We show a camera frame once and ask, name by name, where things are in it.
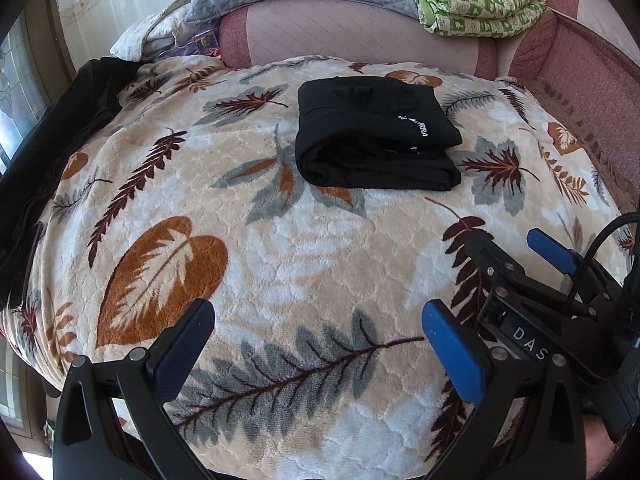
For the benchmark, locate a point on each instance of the black pants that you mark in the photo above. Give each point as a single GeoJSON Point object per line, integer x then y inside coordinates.
{"type": "Point", "coordinates": [360, 160]}

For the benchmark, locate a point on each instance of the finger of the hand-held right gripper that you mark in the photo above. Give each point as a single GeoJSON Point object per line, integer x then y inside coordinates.
{"type": "Point", "coordinates": [550, 250]}
{"type": "Point", "coordinates": [485, 255]}

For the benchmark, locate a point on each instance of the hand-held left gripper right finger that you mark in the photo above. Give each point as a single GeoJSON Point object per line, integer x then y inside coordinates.
{"type": "Point", "coordinates": [452, 350]}

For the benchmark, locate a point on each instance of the white cloth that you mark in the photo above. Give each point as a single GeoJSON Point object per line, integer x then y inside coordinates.
{"type": "Point", "coordinates": [145, 35]}

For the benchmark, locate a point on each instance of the black jacket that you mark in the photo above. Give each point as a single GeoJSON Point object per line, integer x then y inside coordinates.
{"type": "Point", "coordinates": [50, 135]}

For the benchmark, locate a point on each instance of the person's right forearm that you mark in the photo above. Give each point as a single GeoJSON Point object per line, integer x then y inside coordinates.
{"type": "Point", "coordinates": [597, 447]}

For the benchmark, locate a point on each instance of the window with wooden frame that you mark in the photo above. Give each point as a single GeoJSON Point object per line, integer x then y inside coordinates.
{"type": "Point", "coordinates": [15, 95]}

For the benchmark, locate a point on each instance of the leaf print blanket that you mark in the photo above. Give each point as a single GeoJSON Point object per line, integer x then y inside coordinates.
{"type": "Point", "coordinates": [300, 260]}

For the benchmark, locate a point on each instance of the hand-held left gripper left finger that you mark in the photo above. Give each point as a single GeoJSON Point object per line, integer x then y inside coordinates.
{"type": "Point", "coordinates": [182, 350]}

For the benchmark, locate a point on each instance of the dark printed packet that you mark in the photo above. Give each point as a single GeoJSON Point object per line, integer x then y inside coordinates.
{"type": "Point", "coordinates": [206, 42]}

